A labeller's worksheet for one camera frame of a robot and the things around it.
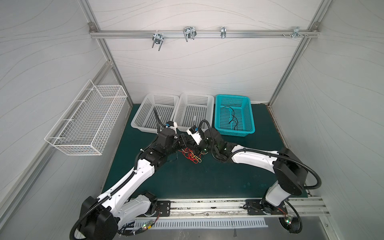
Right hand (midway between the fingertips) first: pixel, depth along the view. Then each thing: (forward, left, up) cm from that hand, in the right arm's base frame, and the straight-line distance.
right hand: (187, 138), depth 80 cm
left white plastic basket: (+40, +23, -16) cm, 49 cm away
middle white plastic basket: (+39, +1, -18) cm, 43 cm away
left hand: (0, -2, +3) cm, 4 cm away
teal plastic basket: (+41, -38, -16) cm, 58 cm away
